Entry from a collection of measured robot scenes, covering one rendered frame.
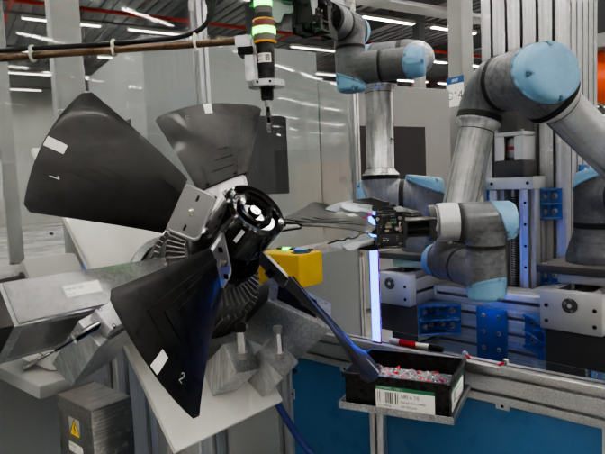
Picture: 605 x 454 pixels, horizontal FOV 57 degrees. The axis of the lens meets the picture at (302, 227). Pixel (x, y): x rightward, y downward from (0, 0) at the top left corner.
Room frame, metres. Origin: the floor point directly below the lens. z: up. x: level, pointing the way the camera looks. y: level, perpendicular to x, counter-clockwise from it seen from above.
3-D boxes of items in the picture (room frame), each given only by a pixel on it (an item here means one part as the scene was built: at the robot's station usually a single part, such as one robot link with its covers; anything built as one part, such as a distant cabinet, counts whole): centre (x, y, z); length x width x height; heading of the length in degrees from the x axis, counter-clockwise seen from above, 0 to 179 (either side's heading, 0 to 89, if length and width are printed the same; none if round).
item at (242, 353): (0.98, 0.12, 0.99); 0.02 x 0.02 x 0.06
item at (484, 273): (1.09, -0.35, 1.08); 0.11 x 0.08 x 0.11; 21
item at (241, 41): (1.09, 0.07, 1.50); 0.09 x 0.07 x 0.10; 84
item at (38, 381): (1.37, 0.55, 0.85); 0.36 x 0.24 x 0.03; 139
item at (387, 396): (1.13, -0.20, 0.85); 0.22 x 0.17 x 0.07; 64
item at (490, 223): (1.08, -0.36, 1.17); 0.11 x 0.08 x 0.09; 86
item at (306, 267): (1.55, 0.04, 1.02); 0.16 x 0.10 x 0.11; 49
